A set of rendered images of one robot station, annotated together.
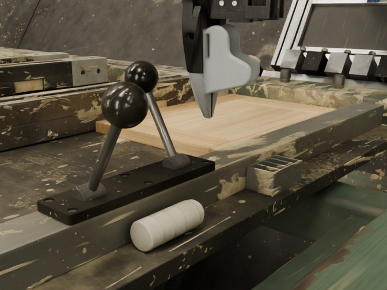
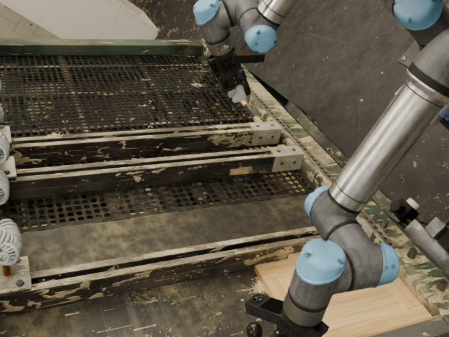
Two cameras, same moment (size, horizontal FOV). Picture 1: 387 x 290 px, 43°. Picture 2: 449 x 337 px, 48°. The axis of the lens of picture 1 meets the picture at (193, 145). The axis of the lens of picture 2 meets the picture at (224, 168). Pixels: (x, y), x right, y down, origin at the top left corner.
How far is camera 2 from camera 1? 0.84 m
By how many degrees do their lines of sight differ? 27
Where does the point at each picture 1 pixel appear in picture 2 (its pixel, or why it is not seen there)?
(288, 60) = (432, 227)
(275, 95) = not seen: hidden behind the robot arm
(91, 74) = (288, 164)
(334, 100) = (426, 302)
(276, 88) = not seen: hidden behind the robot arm
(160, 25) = (398, 50)
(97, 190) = not seen: outside the picture
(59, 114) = (232, 262)
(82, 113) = (248, 261)
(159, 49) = (387, 76)
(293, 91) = (405, 275)
